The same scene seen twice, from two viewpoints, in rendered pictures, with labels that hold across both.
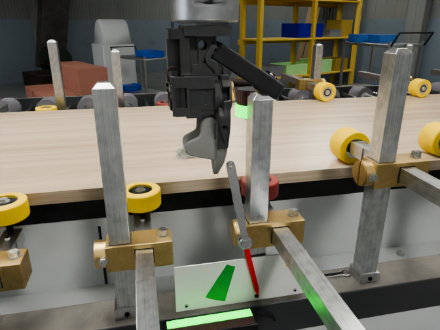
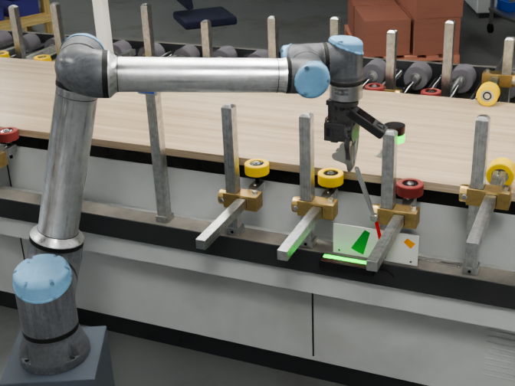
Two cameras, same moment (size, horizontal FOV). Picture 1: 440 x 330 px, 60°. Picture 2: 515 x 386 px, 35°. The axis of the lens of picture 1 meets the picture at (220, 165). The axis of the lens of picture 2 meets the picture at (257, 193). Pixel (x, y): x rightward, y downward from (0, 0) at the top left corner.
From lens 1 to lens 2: 1.82 m
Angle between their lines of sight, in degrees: 34
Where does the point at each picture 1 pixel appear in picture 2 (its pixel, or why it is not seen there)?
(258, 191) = (386, 188)
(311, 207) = not seen: hidden behind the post
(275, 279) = (397, 250)
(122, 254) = (305, 206)
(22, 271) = (257, 202)
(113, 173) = (305, 160)
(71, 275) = (290, 222)
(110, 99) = (307, 122)
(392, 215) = not seen: outside the picture
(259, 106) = (386, 138)
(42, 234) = (277, 189)
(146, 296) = (303, 224)
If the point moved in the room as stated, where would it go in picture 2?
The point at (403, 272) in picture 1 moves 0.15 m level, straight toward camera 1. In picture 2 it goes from (504, 277) to (461, 290)
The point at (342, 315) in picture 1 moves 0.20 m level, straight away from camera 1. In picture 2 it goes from (376, 251) to (432, 230)
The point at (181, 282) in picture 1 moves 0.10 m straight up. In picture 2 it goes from (336, 233) to (336, 203)
